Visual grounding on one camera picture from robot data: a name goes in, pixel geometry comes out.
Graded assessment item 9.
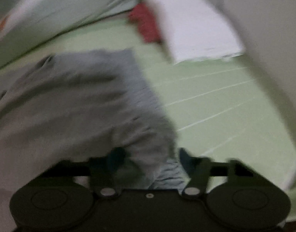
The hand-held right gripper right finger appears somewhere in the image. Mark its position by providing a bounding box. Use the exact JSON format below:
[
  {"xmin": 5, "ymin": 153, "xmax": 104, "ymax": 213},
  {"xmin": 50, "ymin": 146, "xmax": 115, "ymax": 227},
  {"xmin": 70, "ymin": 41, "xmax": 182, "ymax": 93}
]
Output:
[{"xmin": 179, "ymin": 147, "xmax": 255, "ymax": 200}]

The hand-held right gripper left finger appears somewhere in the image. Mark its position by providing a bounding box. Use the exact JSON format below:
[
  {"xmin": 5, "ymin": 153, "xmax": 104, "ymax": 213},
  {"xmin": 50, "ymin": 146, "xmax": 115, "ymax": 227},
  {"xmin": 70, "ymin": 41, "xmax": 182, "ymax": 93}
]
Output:
[{"xmin": 42, "ymin": 148, "xmax": 127, "ymax": 199}]

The carrot print quilt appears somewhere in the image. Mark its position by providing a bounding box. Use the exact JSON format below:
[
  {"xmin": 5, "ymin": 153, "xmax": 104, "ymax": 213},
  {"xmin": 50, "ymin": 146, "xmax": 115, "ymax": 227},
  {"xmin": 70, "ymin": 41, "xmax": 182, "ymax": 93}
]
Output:
[{"xmin": 0, "ymin": 0, "xmax": 145, "ymax": 73}]

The red cloth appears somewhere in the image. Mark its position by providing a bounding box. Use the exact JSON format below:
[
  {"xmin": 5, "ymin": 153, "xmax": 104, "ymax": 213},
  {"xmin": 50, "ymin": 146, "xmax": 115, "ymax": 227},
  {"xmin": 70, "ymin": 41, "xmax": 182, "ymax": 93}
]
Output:
[{"xmin": 127, "ymin": 2, "xmax": 163, "ymax": 44}]

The grey garment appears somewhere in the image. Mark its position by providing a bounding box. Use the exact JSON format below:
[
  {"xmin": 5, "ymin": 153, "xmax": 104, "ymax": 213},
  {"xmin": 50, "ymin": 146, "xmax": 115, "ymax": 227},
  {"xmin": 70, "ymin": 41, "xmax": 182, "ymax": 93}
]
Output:
[{"xmin": 0, "ymin": 48, "xmax": 188, "ymax": 192}]

